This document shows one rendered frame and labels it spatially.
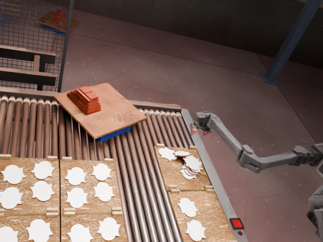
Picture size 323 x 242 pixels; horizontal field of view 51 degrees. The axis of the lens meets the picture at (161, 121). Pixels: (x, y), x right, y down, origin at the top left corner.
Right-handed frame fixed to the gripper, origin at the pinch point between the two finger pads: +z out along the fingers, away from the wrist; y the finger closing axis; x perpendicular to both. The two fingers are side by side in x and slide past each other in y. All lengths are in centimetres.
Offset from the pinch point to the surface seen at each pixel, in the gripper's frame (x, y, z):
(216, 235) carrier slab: 62, 0, 25
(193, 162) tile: 7.5, -2.7, 20.1
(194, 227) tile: 57, 13, 24
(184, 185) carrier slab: 24.0, 7.9, 25.8
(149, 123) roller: -42, 17, 29
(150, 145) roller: -16.3, 22.2, 28.7
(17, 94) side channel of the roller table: -64, 117, 29
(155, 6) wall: -445, -109, 88
